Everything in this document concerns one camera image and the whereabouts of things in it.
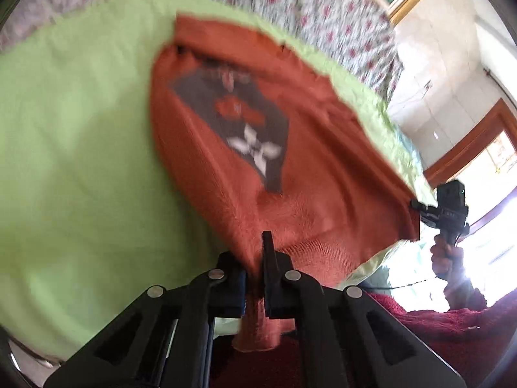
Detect rust orange knit sweater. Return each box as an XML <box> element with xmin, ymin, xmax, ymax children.
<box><xmin>150</xmin><ymin>14</ymin><xmax>420</xmax><ymax>352</ymax></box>

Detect person right forearm maroon sleeve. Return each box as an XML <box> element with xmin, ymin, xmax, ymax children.
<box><xmin>372</xmin><ymin>290</ymin><xmax>516</xmax><ymax>387</ymax></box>

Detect person right hand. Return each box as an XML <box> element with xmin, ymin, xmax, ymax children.
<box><xmin>430</xmin><ymin>235</ymin><xmax>464</xmax><ymax>286</ymax></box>

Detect light green bed sheet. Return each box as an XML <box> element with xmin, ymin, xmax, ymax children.
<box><xmin>1</xmin><ymin>0</ymin><xmax>416</xmax><ymax>361</ymax></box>

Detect wooden door frame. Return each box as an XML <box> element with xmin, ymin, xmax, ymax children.
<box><xmin>421</xmin><ymin>97</ymin><xmax>517</xmax><ymax>235</ymax></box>

